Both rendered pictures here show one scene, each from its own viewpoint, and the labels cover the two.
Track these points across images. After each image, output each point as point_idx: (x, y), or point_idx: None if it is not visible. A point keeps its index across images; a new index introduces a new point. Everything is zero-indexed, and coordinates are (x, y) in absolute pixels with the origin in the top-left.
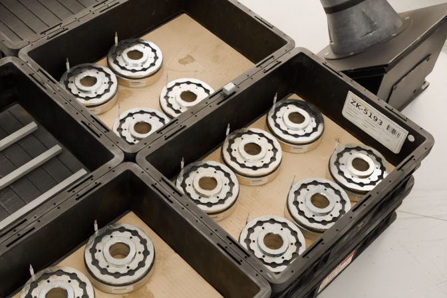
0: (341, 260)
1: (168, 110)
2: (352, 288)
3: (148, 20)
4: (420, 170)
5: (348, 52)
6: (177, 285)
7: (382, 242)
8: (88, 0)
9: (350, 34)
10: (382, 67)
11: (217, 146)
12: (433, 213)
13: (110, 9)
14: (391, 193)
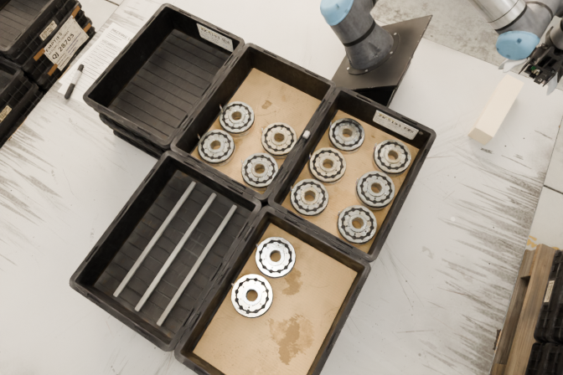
0: None
1: (270, 150)
2: (398, 217)
3: (234, 84)
4: None
5: (363, 69)
6: (311, 262)
7: None
8: (190, 76)
9: (363, 58)
10: (393, 86)
11: (304, 161)
12: (431, 154)
13: (213, 94)
14: None
